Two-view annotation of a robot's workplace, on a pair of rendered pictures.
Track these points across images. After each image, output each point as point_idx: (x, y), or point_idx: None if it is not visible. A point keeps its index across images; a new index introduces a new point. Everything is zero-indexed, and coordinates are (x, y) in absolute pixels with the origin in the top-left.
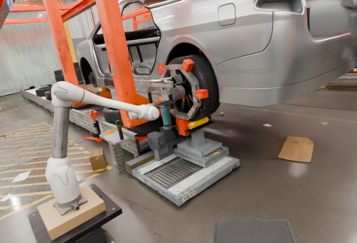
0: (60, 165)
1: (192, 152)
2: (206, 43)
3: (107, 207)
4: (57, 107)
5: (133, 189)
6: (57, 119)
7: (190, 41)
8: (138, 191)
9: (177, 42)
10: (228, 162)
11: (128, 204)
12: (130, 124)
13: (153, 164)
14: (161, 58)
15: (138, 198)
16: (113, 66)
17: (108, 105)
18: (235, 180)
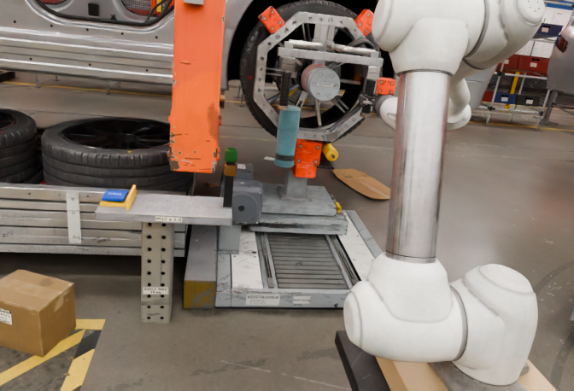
0: (489, 269)
1: (307, 213)
2: None
3: None
4: (448, 77)
5: (275, 329)
6: (446, 119)
7: None
8: (295, 326)
9: None
10: (348, 218)
11: (329, 358)
12: (216, 163)
13: (240, 261)
14: None
15: (324, 338)
16: None
17: (463, 86)
18: (384, 242)
